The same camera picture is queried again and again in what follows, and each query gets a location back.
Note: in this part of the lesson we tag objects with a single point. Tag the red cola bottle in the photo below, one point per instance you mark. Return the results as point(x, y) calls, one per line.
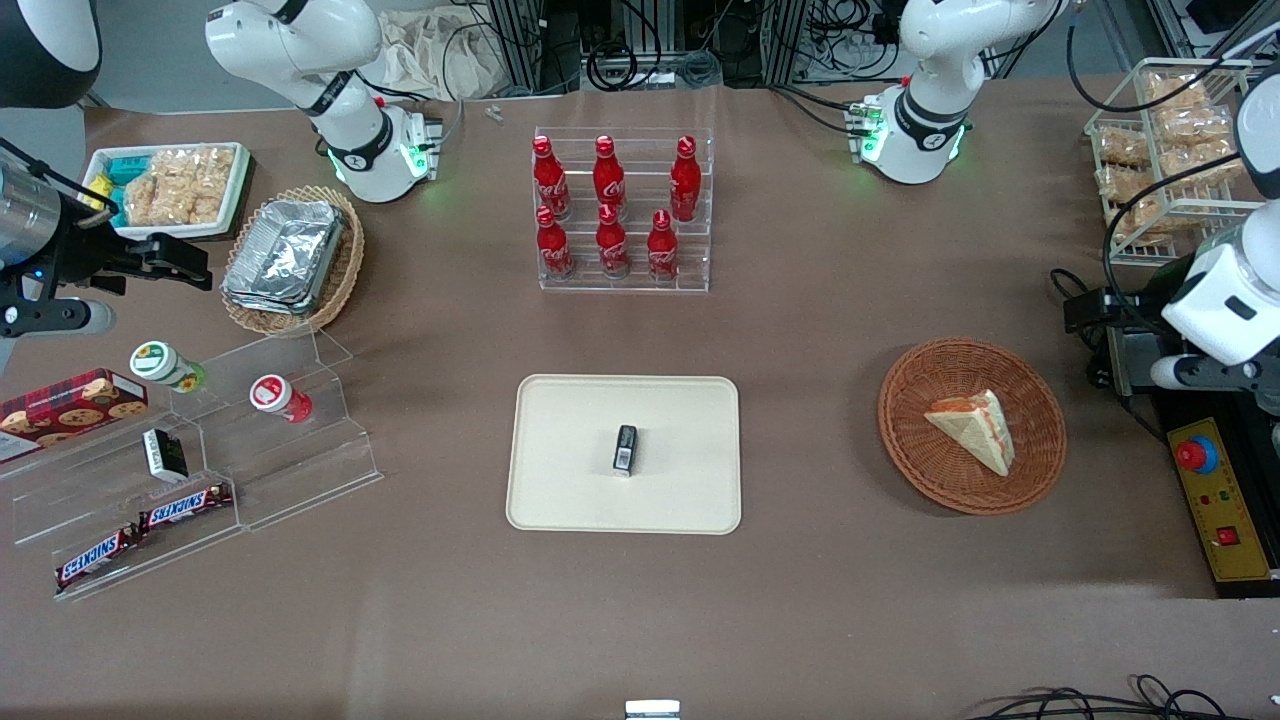
point(550, 180)
point(608, 178)
point(553, 250)
point(662, 250)
point(612, 245)
point(685, 180)

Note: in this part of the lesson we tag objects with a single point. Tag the red cookie box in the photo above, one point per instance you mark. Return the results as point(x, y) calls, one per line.
point(70, 410)

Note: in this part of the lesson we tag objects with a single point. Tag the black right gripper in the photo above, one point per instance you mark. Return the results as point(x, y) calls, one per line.
point(82, 256)

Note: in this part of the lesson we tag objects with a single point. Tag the red lidded cup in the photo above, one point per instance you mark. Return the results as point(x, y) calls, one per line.
point(278, 396)

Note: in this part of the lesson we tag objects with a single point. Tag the triangular sandwich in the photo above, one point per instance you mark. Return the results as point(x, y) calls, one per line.
point(975, 425)

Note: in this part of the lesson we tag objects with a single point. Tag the green lidded cup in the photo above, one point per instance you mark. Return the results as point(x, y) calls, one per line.
point(160, 363)

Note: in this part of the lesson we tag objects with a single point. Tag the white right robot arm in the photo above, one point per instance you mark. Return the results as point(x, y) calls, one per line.
point(350, 140)

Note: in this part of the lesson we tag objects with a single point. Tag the grey metal box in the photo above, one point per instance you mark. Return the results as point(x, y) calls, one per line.
point(1135, 362)

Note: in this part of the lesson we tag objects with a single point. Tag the oval tan wicker basket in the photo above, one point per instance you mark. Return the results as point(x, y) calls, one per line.
point(345, 265)

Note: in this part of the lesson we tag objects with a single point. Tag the bag of rice crackers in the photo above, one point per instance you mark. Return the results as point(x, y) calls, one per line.
point(180, 185)

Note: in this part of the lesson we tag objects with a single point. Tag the yellow emergency stop box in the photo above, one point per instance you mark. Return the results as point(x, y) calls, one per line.
point(1225, 510)

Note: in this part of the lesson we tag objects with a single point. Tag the beige plastic tray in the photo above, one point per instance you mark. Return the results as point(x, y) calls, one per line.
point(560, 460)

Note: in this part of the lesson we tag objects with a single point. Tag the clear acrylic step shelf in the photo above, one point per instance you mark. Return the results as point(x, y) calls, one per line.
point(300, 470)

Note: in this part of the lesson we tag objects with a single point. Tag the white rectangular snack tray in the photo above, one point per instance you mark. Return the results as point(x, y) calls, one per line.
point(238, 185)

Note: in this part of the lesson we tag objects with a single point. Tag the yellow snack packet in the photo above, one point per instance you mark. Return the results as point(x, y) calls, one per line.
point(98, 190)

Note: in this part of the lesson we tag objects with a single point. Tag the teal snack packet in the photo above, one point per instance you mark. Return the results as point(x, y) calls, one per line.
point(128, 168)

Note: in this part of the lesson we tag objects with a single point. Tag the small black white box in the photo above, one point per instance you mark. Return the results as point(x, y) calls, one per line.
point(165, 455)

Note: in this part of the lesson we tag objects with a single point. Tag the round brown wicker basket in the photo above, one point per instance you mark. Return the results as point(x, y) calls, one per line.
point(920, 440)

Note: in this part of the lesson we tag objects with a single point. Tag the bagged fried snack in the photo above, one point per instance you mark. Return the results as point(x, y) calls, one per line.
point(1195, 128)
point(1130, 185)
point(1175, 92)
point(1123, 148)

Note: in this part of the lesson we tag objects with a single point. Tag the Snickers bar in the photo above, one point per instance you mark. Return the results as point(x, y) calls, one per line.
point(95, 560)
point(185, 507)

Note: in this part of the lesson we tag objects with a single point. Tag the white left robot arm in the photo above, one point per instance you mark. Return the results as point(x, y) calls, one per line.
point(915, 120)

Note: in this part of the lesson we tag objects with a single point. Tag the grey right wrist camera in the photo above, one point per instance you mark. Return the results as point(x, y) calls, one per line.
point(75, 318)

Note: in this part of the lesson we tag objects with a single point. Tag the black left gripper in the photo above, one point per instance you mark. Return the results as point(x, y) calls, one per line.
point(1101, 311)

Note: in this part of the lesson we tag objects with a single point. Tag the beige cloth bag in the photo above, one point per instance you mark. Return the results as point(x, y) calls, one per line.
point(430, 55)

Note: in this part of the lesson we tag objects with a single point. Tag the stack of foil trays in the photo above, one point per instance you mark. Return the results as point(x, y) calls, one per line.
point(285, 255)

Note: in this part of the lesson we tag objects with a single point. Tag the silver object at edge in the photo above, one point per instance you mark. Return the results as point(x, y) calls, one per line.
point(652, 710)

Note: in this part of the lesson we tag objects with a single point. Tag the clear acrylic bottle rack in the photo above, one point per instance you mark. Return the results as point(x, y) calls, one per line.
point(690, 260)

